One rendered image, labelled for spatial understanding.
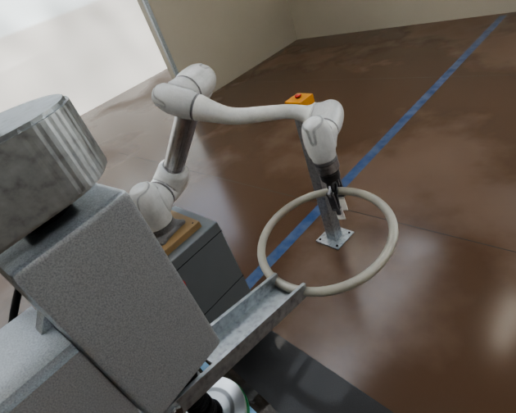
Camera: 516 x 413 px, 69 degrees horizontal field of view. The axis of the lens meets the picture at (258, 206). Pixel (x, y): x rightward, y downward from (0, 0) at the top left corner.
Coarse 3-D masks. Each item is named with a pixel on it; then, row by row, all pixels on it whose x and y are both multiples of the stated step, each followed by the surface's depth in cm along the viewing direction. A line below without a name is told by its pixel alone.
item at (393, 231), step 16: (320, 192) 144; (352, 192) 138; (368, 192) 134; (288, 208) 145; (384, 208) 126; (272, 224) 142; (384, 256) 111; (272, 272) 123; (368, 272) 109; (288, 288) 116; (320, 288) 111; (336, 288) 110; (352, 288) 110
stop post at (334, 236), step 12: (312, 96) 209; (300, 132) 221; (312, 168) 234; (312, 180) 241; (324, 204) 248; (324, 216) 256; (336, 216) 258; (324, 228) 265; (336, 228) 261; (324, 240) 269; (336, 240) 265
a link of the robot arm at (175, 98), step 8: (176, 80) 139; (184, 80) 139; (192, 80) 141; (160, 88) 136; (168, 88) 135; (176, 88) 135; (184, 88) 136; (192, 88) 138; (152, 96) 138; (160, 96) 136; (168, 96) 135; (176, 96) 134; (184, 96) 134; (192, 96) 134; (160, 104) 138; (168, 104) 135; (176, 104) 134; (184, 104) 134; (168, 112) 139; (176, 112) 136; (184, 112) 135
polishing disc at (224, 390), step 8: (216, 384) 105; (224, 384) 104; (232, 384) 103; (208, 392) 104; (216, 392) 103; (224, 392) 102; (232, 392) 102; (240, 392) 101; (224, 400) 100; (232, 400) 100; (240, 400) 99; (224, 408) 98; (232, 408) 98; (240, 408) 97
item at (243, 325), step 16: (256, 288) 114; (272, 288) 120; (304, 288) 113; (240, 304) 109; (256, 304) 114; (272, 304) 113; (288, 304) 108; (224, 320) 105; (240, 320) 108; (256, 320) 107; (272, 320) 103; (224, 336) 103; (240, 336) 102; (256, 336) 99; (224, 352) 92; (240, 352) 95; (208, 368) 88; (224, 368) 91; (192, 384) 84; (208, 384) 88; (176, 400) 81; (192, 400) 84
